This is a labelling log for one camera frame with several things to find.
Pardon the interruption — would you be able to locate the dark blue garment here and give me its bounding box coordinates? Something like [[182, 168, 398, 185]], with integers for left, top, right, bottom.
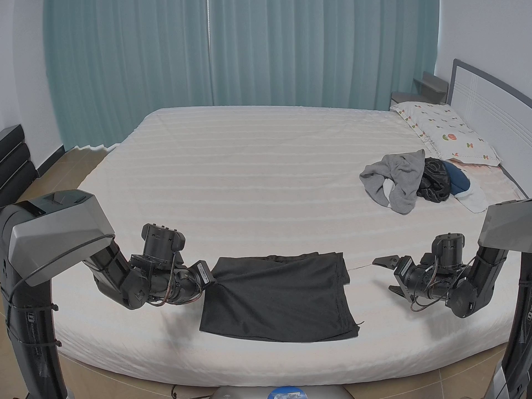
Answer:
[[441, 160, 472, 197]]

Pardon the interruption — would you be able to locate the white garment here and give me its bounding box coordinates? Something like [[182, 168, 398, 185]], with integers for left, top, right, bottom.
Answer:
[[454, 183, 488, 213]]

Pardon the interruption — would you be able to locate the black chest of drawers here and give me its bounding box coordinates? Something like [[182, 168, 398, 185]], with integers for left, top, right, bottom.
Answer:
[[0, 124, 41, 209]]

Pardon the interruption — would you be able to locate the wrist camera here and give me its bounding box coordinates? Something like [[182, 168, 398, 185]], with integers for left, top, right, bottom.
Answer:
[[140, 222, 186, 270], [431, 232, 465, 275]]

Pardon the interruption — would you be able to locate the white printed pillow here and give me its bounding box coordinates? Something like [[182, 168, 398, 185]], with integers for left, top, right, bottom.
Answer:
[[390, 101, 501, 167]]

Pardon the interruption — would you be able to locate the grey garment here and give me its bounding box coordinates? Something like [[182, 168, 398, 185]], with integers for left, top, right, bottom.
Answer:
[[359, 149, 426, 215]]

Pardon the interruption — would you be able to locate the black printed garment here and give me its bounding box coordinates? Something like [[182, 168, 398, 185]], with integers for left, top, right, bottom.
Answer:
[[417, 158, 452, 203]]

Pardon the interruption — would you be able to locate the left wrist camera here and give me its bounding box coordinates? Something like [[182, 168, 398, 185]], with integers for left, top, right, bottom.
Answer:
[[140, 222, 186, 270]]

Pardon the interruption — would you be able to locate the bed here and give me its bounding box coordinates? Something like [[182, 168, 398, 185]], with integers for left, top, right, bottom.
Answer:
[[53, 58, 532, 386]]

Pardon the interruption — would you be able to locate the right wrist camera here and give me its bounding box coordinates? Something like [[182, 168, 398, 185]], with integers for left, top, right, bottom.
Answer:
[[431, 232, 465, 275]]

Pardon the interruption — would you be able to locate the grey bedside table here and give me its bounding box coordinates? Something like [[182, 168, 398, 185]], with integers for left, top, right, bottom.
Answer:
[[391, 71, 449, 108]]

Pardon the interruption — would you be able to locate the blue-green curtain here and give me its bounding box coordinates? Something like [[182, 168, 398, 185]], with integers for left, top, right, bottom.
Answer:
[[208, 0, 440, 110], [44, 0, 213, 151]]

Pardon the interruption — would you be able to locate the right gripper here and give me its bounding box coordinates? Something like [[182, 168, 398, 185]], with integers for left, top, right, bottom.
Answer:
[[372, 255, 438, 305]]

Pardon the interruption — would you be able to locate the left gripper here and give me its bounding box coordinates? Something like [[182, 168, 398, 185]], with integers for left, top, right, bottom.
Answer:
[[171, 259, 216, 305]]

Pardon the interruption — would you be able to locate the black T-shirt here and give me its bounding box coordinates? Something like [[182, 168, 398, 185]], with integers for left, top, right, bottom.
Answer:
[[199, 253, 362, 343]]

